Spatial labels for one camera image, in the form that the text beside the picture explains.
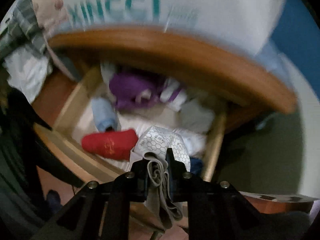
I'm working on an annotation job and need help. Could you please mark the grey beige underwear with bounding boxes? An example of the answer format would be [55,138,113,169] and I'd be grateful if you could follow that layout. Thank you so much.
[144,152,183,229]

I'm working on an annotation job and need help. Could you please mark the red underwear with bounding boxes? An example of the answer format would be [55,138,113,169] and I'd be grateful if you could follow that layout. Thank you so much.
[81,129,138,161]

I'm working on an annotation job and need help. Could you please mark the white hexagon pattern underwear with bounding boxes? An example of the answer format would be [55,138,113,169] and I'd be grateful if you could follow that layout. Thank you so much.
[132,126,191,171]

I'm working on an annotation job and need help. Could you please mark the purple underwear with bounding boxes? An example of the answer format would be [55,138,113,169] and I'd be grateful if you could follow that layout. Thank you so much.
[109,73,187,112]

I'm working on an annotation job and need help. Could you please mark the wooden drawer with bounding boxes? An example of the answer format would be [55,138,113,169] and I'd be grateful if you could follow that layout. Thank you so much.
[34,64,227,183]

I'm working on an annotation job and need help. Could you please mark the light blue rolled underwear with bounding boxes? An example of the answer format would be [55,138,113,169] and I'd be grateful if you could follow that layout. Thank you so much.
[91,97,118,132]

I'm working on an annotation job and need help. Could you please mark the grey green underwear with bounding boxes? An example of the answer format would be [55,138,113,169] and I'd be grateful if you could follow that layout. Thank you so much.
[179,99,215,134]

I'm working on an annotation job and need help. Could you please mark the wooden nightstand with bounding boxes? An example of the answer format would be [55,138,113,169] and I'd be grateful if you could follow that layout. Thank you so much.
[48,26,297,131]

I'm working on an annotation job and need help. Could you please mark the white patterned cloth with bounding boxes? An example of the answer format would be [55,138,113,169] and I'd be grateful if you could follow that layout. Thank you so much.
[4,46,53,103]

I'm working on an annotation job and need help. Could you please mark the blue checked cloth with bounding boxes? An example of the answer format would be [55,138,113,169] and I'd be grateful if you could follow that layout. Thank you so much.
[254,40,291,86]

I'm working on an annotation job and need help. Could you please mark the white XINCCI cardboard box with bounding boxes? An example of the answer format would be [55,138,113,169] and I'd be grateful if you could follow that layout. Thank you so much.
[63,0,286,55]

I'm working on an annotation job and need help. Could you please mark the blue foam mat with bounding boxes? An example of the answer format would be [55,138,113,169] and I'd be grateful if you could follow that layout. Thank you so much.
[271,0,319,96]

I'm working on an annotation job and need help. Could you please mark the grey plaid cloth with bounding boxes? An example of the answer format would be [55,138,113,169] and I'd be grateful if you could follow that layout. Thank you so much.
[1,0,46,59]

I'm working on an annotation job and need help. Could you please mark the beige floral curtain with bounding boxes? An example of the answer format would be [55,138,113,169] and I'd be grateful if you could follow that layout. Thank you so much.
[32,0,68,31]

